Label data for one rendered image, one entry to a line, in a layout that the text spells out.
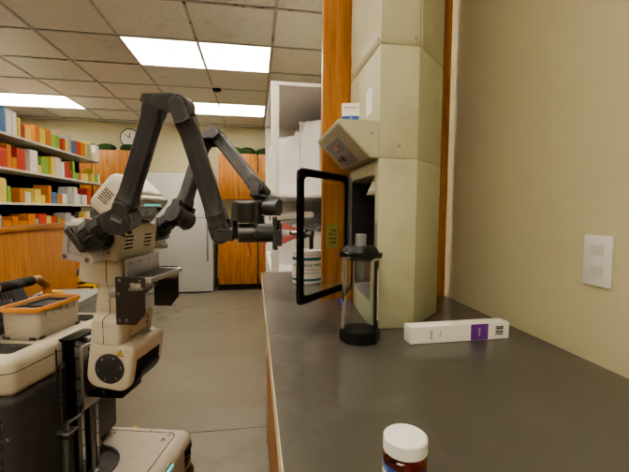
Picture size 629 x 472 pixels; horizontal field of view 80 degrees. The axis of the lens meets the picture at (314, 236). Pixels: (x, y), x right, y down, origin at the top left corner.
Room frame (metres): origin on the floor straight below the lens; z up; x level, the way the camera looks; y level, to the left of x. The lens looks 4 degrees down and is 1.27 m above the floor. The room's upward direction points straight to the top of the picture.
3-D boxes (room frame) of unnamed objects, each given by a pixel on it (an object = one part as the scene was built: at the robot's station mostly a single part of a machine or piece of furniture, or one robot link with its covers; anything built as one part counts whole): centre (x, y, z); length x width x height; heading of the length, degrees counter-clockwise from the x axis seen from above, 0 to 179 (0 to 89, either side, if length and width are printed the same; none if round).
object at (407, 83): (1.21, -0.27, 1.33); 0.32 x 0.25 x 0.77; 9
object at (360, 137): (1.18, -0.09, 1.46); 0.32 x 0.11 x 0.10; 9
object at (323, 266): (1.21, -0.03, 1.19); 0.30 x 0.01 x 0.40; 148
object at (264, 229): (1.17, 0.15, 1.20); 0.07 x 0.07 x 0.10; 9
